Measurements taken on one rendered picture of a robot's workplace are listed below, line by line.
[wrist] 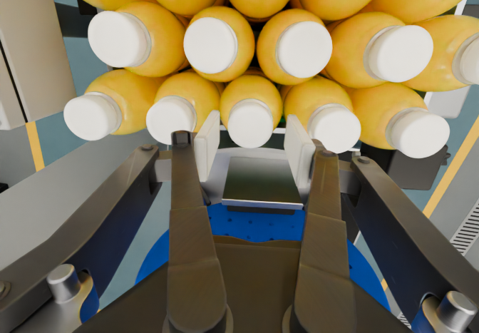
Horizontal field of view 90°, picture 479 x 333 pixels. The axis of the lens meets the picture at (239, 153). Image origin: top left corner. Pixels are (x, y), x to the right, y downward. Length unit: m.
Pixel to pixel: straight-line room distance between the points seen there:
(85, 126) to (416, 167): 0.39
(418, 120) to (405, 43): 0.06
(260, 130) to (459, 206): 1.92
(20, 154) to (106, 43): 1.83
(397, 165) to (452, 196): 1.62
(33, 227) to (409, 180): 0.86
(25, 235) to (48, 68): 0.58
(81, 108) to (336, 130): 0.22
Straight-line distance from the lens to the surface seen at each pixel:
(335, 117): 0.21
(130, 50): 0.22
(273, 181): 0.35
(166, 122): 0.22
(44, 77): 0.34
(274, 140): 0.43
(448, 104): 0.57
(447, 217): 2.09
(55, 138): 1.82
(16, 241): 0.84
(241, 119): 0.20
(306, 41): 0.20
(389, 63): 0.22
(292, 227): 0.38
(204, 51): 0.20
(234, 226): 0.36
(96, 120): 0.24
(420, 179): 0.41
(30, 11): 0.34
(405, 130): 0.24
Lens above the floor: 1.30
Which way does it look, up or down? 66 degrees down
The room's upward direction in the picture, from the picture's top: 173 degrees counter-clockwise
